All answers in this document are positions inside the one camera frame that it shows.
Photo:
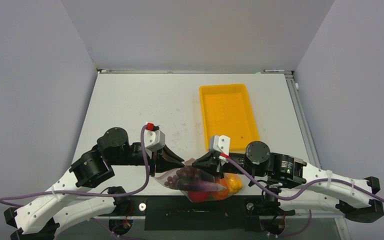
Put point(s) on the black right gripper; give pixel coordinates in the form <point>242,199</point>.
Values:
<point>212,163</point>

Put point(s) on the yellow bell pepper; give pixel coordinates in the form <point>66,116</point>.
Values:
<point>234,183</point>

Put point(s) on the marker pen on ledge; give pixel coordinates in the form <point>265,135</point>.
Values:
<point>273,71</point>

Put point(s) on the yellow plastic tray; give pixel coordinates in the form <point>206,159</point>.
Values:
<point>227,110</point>

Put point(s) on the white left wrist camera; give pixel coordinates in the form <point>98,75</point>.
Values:
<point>154,138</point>

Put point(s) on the red tomato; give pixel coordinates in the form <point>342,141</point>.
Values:
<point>197,196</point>

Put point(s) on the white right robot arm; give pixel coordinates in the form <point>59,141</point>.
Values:
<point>290,183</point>

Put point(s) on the orange pumpkin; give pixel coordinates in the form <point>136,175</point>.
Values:
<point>223,194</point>

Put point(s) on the clear pink-dotted zip bag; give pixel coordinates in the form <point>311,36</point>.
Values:
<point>160,177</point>

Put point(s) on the aluminium side rail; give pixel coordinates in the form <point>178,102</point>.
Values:
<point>304,126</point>

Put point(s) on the dark red grape bunch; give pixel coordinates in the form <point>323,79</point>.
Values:
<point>188,172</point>

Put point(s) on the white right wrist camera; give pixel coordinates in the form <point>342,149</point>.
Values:
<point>219,143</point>

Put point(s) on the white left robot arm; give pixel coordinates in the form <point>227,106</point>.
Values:
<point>71,199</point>

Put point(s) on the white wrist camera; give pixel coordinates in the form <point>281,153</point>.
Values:
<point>154,138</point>
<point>219,143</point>

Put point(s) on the slim purple eggplant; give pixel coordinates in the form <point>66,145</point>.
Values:
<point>196,185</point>

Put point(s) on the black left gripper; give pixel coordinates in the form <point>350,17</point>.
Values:
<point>166,160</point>

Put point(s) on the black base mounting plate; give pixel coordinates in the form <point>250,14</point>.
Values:
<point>177,213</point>

